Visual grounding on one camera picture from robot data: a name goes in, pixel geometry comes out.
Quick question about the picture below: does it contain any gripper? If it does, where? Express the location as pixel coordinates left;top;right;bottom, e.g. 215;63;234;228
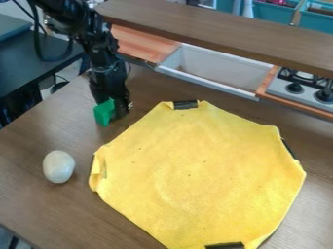
87;63;133;119

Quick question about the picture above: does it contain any toy sink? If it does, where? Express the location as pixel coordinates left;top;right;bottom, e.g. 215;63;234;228
153;43;277;102

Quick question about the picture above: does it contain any black table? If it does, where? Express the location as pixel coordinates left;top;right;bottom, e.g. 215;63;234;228
0;13;87;129

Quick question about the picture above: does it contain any white toy egg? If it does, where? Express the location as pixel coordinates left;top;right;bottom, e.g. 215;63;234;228
41;149;77;185

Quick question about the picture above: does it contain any toy stove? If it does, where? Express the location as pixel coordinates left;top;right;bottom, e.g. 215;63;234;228
265;67;333;114

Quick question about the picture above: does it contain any yellow cloth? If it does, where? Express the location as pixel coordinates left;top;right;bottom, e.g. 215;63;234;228
87;99;308;249

